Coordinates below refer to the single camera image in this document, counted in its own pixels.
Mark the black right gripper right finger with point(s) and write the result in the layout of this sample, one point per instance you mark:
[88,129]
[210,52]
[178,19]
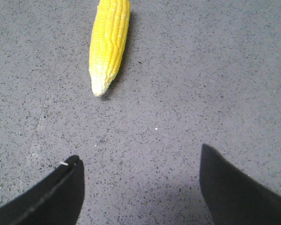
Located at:
[232,197]

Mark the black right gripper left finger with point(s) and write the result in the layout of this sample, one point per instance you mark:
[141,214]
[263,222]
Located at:
[56,200]

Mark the yellow corn cob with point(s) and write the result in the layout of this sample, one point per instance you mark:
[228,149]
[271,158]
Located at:
[108,40]

